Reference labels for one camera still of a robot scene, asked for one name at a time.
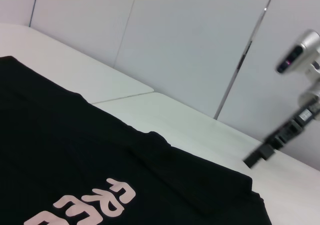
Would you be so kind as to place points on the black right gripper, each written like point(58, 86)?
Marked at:
point(292, 125)

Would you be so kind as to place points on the black shirt with FREE print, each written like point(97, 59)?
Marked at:
point(75, 135)

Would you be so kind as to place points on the metallic partition post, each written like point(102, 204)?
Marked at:
point(245, 55)

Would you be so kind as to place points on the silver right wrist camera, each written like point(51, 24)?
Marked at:
point(297, 52)

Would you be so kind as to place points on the thin dark partition post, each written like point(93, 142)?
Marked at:
point(34, 6)

